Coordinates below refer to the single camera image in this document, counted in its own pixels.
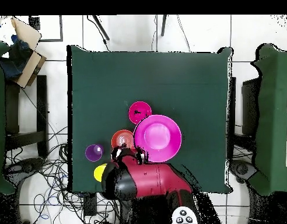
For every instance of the small red-orange bowl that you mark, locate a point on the small red-orange bowl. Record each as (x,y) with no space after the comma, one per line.
(121,138)

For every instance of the large pink bowl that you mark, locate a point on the large pink bowl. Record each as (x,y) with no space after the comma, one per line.
(157,137)

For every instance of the yellow cup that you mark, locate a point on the yellow cup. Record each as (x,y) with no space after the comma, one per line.
(99,172)

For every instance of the small crimson bowl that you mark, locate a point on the small crimson bowl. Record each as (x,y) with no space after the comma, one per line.
(138,110)

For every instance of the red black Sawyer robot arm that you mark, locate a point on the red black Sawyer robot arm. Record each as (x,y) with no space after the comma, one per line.
(152,182)

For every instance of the purple cup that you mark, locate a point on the purple cup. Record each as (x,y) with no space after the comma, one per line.
(94,152)

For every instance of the black power brick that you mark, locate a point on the black power brick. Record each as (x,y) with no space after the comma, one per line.
(90,205)

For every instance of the dark green table cloth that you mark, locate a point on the dark green table cloth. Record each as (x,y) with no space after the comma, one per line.
(145,77)

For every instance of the grey base with black knob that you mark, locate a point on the grey base with black knob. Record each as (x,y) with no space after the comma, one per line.
(242,169)
(26,166)

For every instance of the black tripod leg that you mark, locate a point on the black tripod leg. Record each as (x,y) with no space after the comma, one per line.
(101,28)
(163,25)

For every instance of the cardboard box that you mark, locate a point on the cardboard box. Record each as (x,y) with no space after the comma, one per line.
(29,67)

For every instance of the dark blue cloth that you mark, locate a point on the dark blue cloth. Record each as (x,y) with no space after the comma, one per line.
(15,60)

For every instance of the black rectangular frame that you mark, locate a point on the black rectangular frame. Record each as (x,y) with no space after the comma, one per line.
(61,30)

